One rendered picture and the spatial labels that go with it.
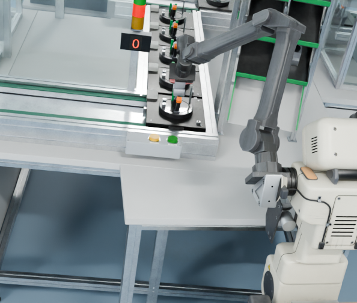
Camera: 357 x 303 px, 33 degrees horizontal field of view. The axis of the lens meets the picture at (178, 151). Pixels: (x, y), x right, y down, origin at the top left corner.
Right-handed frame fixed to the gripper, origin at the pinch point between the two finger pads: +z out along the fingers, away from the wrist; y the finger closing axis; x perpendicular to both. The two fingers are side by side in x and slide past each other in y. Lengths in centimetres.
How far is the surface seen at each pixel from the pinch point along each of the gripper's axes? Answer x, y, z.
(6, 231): 50, 73, 76
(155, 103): 4.4, 8.6, 12.9
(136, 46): -13.1, 18.2, -1.7
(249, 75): 1.3, -25.4, -13.1
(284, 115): 10.1, -43.2, 2.4
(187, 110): 9.1, -4.5, 7.5
